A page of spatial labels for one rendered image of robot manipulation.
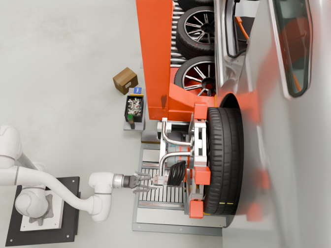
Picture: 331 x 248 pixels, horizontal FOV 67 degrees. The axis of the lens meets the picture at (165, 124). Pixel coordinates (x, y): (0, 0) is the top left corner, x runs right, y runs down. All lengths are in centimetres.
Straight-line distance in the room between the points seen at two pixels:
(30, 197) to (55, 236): 40
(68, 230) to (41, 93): 162
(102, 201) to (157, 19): 104
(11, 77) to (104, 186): 223
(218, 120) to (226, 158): 22
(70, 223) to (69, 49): 213
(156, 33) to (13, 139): 94
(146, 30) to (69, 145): 171
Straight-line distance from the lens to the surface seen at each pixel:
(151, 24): 129
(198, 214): 150
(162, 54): 143
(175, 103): 186
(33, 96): 318
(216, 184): 133
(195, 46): 261
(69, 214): 220
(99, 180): 158
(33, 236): 229
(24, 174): 151
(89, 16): 383
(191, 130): 176
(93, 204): 156
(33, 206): 201
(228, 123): 140
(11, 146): 154
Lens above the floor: 236
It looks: 63 degrees down
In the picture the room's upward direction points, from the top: 1 degrees clockwise
